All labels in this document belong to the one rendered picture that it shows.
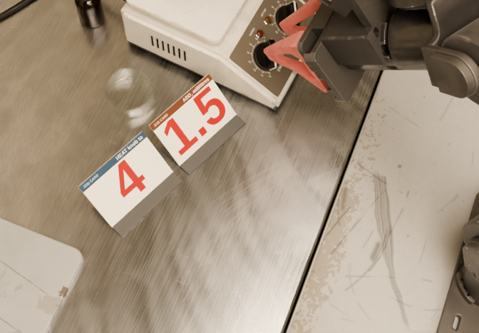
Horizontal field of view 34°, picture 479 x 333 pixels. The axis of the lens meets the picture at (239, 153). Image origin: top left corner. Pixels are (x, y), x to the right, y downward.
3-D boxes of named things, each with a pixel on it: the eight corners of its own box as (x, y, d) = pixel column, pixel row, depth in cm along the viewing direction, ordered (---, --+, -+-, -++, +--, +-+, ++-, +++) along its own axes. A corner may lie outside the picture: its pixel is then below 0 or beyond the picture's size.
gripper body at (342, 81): (296, 57, 68) (364, 56, 63) (345, -27, 72) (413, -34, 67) (331, 103, 72) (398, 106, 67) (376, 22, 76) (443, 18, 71)
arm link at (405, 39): (364, 11, 64) (438, 6, 59) (399, -21, 67) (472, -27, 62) (388, 82, 67) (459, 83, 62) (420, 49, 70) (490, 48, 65)
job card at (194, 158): (245, 124, 88) (246, 107, 84) (189, 175, 85) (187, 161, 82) (207, 90, 90) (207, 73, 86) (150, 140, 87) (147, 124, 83)
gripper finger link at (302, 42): (237, 48, 74) (312, 46, 68) (271, -7, 77) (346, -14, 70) (274, 93, 78) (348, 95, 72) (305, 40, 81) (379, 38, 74)
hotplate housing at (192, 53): (323, 30, 94) (332, -9, 86) (275, 115, 89) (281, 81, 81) (162, -42, 97) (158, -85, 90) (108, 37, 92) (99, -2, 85)
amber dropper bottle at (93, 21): (110, 17, 93) (102, -18, 87) (92, 33, 92) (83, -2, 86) (92, 3, 94) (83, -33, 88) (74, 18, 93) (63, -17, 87)
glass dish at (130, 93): (125, 68, 91) (122, 59, 89) (164, 91, 90) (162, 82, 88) (97, 104, 89) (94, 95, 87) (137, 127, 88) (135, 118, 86)
